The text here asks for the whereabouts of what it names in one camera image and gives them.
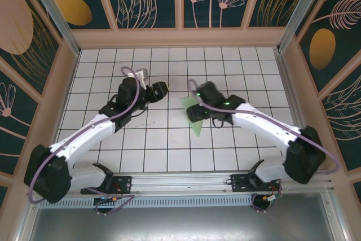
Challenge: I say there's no light green paper sheet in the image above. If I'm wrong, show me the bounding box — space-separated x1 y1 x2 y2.
180 96 206 138

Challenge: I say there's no grey metal sheet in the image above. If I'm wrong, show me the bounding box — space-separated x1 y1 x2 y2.
28 206 346 241

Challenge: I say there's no wide aluminium profile beam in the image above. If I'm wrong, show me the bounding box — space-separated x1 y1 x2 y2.
27 170 335 196

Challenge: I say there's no small circuit board with connector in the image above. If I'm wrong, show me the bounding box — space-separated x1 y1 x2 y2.
253 191 284 211
93 195 122 207

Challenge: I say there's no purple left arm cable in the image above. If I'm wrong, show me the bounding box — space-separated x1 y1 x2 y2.
28 66 142 216

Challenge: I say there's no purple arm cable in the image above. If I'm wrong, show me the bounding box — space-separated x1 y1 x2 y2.
28 66 142 216
187 78 339 213

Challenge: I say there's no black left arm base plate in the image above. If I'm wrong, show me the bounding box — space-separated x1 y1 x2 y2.
81 175 133 195

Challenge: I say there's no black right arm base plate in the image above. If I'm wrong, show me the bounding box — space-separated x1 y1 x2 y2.
230 173 283 194

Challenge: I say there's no aluminium corner post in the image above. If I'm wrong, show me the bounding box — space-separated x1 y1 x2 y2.
276 0 325 54
22 0 82 57

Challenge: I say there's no grey slotted cable duct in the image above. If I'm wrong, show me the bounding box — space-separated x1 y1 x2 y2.
38 195 256 208

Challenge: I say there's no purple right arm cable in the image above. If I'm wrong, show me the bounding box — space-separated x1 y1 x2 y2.
187 78 339 213

